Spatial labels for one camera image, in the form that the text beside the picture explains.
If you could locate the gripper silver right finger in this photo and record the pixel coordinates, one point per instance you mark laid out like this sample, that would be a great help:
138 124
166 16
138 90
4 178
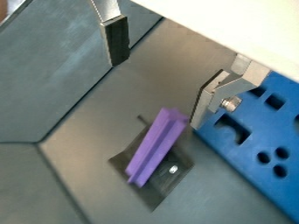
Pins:
219 91

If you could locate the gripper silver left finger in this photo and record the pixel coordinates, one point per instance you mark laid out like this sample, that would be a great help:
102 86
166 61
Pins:
114 29

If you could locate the purple star-profile bar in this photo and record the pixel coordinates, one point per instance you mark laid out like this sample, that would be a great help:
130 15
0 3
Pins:
158 141

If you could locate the blue foam shape board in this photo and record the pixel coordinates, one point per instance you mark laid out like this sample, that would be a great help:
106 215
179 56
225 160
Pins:
257 138

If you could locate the dark curved fixture stand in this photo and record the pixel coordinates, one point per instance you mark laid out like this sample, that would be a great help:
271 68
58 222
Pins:
167 176

